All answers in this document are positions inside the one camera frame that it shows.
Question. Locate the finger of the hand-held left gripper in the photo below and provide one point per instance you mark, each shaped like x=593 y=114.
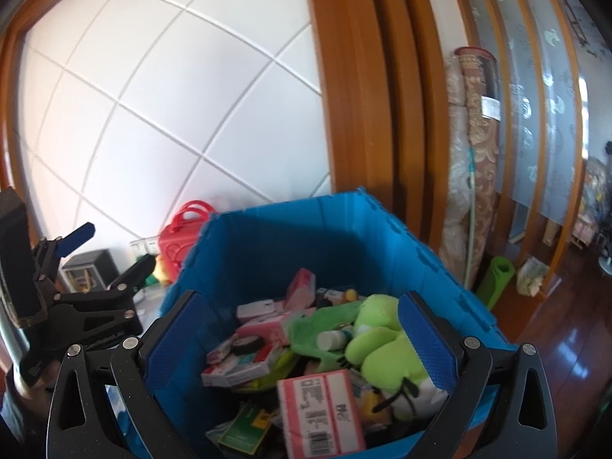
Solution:
x=76 y=239
x=136 y=270

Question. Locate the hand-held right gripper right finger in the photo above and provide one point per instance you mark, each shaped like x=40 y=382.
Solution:
x=430 y=339

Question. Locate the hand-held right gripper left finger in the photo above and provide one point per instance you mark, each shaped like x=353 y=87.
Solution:
x=172 y=349

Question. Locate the small white red box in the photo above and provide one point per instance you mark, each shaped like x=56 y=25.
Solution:
x=220 y=351

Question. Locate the green frog plush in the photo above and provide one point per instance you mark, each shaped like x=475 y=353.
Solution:
x=382 y=344

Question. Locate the red white medicine box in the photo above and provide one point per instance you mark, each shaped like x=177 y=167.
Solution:
x=234 y=373

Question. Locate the black tape roll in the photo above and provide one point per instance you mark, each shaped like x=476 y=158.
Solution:
x=239 y=346

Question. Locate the white bottle teal cap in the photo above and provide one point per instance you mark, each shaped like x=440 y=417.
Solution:
x=330 y=339

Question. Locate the small pink tissue pack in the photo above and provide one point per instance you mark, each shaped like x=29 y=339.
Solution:
x=272 y=330

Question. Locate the green yellow box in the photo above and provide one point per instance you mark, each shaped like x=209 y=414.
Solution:
x=246 y=428

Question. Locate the green towel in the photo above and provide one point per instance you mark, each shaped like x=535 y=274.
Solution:
x=311 y=330

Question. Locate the large pink tissue pack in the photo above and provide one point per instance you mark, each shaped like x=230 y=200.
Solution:
x=320 y=411

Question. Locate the pink box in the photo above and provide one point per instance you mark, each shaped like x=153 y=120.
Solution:
x=301 y=289

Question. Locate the blue plastic storage crate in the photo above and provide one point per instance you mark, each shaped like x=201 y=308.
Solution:
x=311 y=234

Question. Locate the person's left forearm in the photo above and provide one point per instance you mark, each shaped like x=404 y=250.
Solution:
x=19 y=411

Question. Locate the black gift box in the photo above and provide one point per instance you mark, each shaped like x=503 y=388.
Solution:
x=103 y=265

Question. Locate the red toy suitcase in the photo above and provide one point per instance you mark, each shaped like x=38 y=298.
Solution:
x=179 y=244

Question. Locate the green yoga mat roll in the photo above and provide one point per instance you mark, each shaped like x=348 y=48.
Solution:
x=497 y=277

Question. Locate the white plastic bag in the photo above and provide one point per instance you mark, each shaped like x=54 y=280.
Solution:
x=530 y=275

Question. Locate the pale carpet roll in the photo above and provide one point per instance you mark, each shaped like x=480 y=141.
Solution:
x=456 y=177

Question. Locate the patterned carpet roll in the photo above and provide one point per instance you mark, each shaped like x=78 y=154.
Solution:
x=483 y=153

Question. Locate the dark hanging clothes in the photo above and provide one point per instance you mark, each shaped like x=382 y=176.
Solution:
x=600 y=201

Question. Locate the wooden frosted glass partition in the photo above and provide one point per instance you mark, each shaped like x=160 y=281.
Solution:
x=535 y=105

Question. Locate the white wall socket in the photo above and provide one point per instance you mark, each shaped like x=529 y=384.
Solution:
x=138 y=247
x=153 y=244

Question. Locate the wooden wall frame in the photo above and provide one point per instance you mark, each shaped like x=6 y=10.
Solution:
x=373 y=105

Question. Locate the wall rack with vines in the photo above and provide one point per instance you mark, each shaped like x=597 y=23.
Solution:
x=578 y=24

